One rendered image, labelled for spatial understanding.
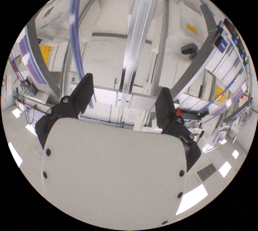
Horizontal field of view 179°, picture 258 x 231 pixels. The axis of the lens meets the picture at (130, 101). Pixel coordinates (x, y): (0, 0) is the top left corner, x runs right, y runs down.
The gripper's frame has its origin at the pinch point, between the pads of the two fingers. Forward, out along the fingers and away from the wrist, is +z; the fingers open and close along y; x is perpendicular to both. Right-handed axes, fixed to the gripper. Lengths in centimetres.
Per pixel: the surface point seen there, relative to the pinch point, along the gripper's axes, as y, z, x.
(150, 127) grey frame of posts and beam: 24, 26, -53
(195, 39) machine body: 37, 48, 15
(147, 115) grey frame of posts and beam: 20, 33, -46
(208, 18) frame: 20.6, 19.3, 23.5
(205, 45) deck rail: 24.5, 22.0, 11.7
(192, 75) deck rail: 24.2, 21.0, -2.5
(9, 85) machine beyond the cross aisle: -408, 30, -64
